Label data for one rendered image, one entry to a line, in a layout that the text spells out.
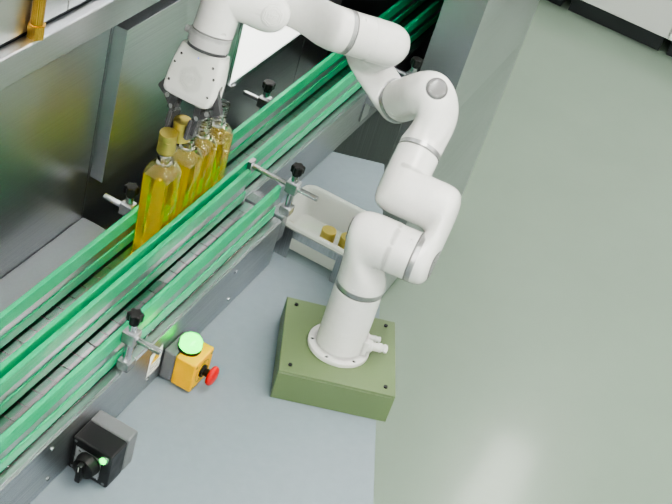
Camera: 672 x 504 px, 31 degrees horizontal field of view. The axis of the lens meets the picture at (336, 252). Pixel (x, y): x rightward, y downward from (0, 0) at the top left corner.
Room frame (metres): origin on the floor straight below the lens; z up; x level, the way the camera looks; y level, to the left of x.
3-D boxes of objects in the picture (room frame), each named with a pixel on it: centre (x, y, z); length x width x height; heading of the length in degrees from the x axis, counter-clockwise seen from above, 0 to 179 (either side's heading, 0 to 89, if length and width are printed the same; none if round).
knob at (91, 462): (1.34, 0.29, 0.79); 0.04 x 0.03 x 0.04; 75
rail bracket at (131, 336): (1.51, 0.27, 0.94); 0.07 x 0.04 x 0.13; 75
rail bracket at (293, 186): (2.10, 0.15, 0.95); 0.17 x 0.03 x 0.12; 75
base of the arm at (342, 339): (1.82, -0.08, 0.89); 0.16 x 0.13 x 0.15; 103
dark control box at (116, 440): (1.39, 0.27, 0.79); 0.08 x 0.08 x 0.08; 75
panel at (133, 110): (2.30, 0.37, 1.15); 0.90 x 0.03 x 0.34; 165
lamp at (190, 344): (1.67, 0.20, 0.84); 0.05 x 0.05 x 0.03
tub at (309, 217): (2.18, 0.03, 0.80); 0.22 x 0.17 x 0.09; 75
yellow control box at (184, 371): (1.67, 0.20, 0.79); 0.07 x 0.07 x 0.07; 75
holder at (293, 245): (2.19, 0.05, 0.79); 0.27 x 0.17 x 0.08; 75
